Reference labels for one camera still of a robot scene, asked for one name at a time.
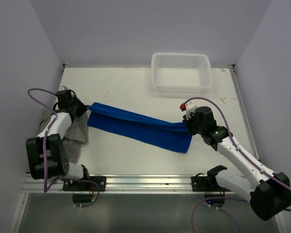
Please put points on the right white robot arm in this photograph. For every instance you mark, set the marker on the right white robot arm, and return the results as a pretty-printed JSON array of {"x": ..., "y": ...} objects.
[{"x": 267, "y": 192}]

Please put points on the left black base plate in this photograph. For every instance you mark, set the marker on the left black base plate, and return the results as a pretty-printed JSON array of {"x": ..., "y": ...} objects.
[{"x": 95, "y": 183}]

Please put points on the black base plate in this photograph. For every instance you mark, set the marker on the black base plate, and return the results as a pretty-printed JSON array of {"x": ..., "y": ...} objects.
[
  {"x": 202, "y": 183},
  {"x": 95, "y": 183}
]

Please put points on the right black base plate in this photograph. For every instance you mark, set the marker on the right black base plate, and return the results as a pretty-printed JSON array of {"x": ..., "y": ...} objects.
[{"x": 202, "y": 183}]

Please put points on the white perforated plastic basket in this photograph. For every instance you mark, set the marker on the white perforated plastic basket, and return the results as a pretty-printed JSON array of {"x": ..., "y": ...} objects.
[{"x": 181, "y": 72}]

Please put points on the grey terry towel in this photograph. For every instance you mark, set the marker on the grey terry towel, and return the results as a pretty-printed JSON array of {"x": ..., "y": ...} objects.
[{"x": 76, "y": 136}]

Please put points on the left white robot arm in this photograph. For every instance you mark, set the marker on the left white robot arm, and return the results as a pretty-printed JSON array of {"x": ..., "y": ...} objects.
[{"x": 46, "y": 154}]

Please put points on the aluminium mounting rail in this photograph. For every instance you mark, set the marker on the aluminium mounting rail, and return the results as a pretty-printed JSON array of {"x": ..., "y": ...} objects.
[{"x": 122, "y": 184}]

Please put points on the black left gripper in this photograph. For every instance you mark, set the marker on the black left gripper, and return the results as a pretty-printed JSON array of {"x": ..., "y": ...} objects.
[{"x": 83, "y": 108}]

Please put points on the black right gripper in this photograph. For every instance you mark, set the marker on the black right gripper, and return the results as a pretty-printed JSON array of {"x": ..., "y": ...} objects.
[{"x": 187, "y": 122}]

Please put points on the blue microfiber towel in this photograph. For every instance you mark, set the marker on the blue microfiber towel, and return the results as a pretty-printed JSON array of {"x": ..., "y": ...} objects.
[{"x": 166, "y": 135}]

